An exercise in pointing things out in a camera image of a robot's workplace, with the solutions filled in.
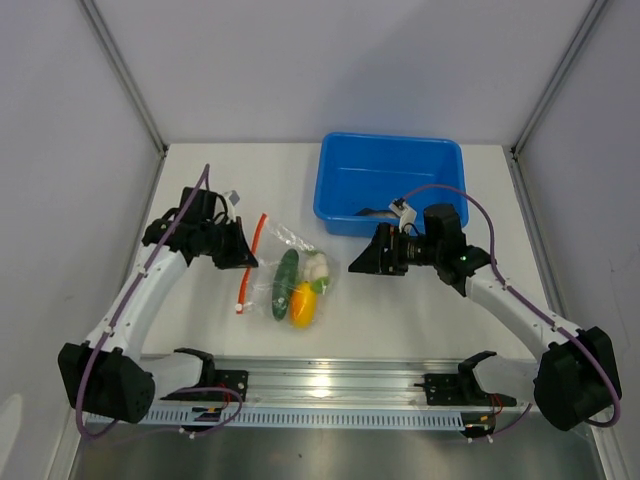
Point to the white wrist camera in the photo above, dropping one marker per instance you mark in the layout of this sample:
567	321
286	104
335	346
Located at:
406	214
231	199

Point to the blue plastic bin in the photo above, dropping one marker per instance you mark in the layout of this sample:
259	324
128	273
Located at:
364	171

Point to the green cucumber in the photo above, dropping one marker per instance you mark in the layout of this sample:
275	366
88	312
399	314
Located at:
284	283

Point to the clear zip bag orange zipper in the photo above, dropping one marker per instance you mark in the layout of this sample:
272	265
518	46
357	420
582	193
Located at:
271	239

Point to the grey toy fish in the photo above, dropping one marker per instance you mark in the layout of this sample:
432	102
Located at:
377	213

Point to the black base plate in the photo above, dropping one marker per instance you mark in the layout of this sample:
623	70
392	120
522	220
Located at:
459	390
234	380

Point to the white green cauliflower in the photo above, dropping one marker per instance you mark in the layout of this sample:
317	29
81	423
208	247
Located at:
316	268

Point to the left aluminium frame post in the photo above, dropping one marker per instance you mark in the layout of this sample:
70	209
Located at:
117	62

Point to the green grape bunch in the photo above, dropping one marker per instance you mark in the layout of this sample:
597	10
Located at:
321	285

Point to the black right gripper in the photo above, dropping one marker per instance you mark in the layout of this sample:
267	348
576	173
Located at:
375	260

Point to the white slotted cable duct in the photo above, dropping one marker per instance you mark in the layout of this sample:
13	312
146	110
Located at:
255	416

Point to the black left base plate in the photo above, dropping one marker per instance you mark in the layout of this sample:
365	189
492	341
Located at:
234	380

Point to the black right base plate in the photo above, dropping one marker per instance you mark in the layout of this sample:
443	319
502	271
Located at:
459	390

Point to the right aluminium frame post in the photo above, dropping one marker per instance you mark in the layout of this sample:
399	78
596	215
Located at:
586	28

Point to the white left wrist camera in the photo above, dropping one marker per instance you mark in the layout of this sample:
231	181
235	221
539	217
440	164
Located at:
231	199

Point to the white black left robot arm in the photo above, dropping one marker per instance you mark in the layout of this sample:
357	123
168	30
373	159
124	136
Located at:
163	258

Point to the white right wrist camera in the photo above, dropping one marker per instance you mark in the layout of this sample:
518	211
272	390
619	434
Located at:
406	214

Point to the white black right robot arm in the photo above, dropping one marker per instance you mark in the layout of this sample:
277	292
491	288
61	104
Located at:
572	376

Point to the yellow orange mango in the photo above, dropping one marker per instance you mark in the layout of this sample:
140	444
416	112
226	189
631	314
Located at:
303	305

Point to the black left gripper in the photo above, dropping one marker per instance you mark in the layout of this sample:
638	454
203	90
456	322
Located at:
240	255

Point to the aluminium frame post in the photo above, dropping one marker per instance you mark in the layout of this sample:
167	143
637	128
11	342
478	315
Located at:
117	62
586	28

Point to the aluminium mounting rail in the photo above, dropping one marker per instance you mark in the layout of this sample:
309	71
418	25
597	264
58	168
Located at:
340	387

